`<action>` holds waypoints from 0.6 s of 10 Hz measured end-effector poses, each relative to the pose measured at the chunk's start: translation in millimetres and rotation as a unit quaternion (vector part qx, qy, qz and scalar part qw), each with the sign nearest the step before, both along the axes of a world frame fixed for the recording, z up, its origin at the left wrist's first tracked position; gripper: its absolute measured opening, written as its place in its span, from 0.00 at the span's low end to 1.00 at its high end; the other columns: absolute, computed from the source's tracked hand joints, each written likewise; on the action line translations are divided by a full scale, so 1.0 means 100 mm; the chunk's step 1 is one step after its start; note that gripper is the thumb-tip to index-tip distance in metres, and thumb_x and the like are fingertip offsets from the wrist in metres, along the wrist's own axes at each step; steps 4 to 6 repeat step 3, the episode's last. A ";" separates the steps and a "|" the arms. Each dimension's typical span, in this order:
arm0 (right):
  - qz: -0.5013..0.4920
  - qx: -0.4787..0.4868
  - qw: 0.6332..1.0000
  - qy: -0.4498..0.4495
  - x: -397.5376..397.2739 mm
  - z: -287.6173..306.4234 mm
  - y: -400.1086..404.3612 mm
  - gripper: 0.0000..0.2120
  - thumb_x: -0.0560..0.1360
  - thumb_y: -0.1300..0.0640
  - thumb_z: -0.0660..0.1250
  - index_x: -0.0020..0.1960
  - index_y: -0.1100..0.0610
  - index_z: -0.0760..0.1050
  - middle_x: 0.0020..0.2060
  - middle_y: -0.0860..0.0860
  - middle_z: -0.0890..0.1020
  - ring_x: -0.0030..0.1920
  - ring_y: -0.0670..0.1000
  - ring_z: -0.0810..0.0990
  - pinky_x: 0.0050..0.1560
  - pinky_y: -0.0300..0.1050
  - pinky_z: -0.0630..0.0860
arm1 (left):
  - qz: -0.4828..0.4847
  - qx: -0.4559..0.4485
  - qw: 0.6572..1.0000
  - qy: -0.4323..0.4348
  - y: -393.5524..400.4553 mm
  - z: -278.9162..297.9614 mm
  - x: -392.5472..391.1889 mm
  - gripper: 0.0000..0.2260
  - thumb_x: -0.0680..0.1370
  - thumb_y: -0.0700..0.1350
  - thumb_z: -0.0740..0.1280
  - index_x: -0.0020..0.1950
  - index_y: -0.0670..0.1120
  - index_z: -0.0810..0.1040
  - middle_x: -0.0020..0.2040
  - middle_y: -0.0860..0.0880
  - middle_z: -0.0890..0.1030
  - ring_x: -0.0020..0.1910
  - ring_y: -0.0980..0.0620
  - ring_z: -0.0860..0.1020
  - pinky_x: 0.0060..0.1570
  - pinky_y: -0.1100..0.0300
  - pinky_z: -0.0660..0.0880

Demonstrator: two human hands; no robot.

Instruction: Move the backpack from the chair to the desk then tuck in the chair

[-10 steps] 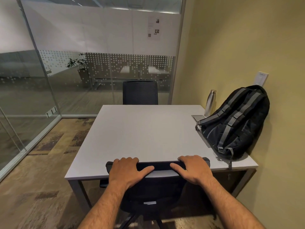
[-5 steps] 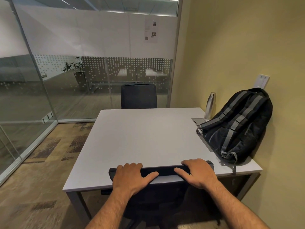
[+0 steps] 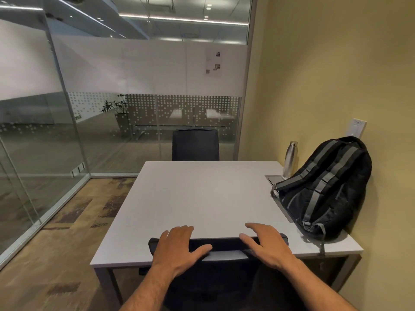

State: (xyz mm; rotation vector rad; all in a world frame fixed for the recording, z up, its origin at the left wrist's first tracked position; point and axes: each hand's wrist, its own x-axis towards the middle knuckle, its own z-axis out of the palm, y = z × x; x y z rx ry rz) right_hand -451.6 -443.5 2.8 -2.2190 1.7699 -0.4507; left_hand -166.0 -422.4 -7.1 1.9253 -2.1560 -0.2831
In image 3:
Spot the grey table cable hatch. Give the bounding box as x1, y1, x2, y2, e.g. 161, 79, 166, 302
265, 175, 294, 223

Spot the black mesh office chair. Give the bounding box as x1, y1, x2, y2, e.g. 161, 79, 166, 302
172, 128, 220, 162
139, 233, 326, 311

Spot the person's right hand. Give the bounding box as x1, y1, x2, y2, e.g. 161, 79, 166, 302
239, 223, 294, 273

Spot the person's left forearm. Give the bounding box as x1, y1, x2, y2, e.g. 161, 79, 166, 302
119, 265, 183, 311

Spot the person's right forearm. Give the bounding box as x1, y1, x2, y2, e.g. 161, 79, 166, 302
268, 260, 358, 311

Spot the person's left hand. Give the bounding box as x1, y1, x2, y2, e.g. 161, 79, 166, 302
152, 225, 213, 277

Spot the black backpack with grey straps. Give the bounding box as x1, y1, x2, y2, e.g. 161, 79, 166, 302
271, 136, 373, 255

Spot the potted green plant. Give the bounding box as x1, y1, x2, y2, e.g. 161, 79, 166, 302
101, 94, 131, 137

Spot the white wall switch plate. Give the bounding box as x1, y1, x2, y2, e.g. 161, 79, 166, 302
351, 118, 367, 138

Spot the white office table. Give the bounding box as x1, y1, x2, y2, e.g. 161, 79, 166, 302
90, 161, 364, 307

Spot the paper poster on glass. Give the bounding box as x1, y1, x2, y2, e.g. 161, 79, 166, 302
205, 48, 223, 78

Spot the linear ceiling light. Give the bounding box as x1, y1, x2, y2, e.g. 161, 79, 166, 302
119, 14, 249, 27

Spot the stainless steel water bottle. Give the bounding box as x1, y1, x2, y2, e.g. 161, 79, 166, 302
282, 141, 299, 179

